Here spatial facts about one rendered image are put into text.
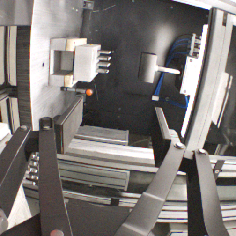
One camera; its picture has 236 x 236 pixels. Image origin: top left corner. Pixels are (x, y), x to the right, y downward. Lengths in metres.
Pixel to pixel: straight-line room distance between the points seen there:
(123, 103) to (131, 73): 0.14
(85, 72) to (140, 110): 0.42
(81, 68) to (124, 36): 0.34
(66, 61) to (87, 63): 0.11
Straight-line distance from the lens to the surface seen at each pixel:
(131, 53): 0.82
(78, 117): 0.21
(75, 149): 0.49
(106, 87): 0.86
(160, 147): 0.16
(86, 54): 0.52
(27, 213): 0.64
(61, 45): 0.53
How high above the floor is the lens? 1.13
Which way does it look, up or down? 1 degrees down
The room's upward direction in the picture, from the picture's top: 98 degrees clockwise
